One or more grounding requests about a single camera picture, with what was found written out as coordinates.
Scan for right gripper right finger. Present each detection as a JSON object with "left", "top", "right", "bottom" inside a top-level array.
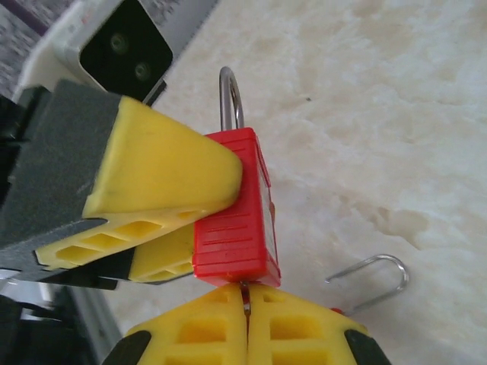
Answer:
[{"left": 247, "top": 284, "right": 392, "bottom": 365}]

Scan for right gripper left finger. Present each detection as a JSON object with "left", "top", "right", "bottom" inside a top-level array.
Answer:
[{"left": 102, "top": 283, "right": 249, "bottom": 365}]

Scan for red padlock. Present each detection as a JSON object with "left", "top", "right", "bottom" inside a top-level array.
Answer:
[
  {"left": 193, "top": 66, "right": 283, "bottom": 289},
  {"left": 325, "top": 253, "right": 411, "bottom": 319}
]

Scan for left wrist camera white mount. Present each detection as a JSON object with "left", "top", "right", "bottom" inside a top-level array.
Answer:
[{"left": 21, "top": 0, "right": 177, "bottom": 104}]

